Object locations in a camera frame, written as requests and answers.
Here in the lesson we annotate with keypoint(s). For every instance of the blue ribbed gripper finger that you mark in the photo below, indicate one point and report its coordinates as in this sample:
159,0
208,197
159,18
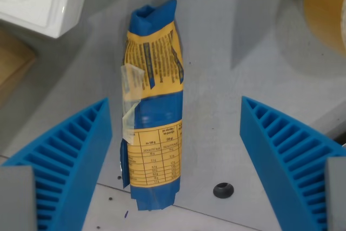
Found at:
286,166
73,160

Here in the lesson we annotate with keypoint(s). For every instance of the blue and yellow snack bag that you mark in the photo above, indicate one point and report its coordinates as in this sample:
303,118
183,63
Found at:
156,112

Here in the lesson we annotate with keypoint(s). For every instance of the brown cardboard box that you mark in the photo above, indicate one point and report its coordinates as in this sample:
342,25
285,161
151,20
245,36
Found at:
12,60

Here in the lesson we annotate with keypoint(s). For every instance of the roll of clear packing tape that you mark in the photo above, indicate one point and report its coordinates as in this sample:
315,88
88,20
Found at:
325,9

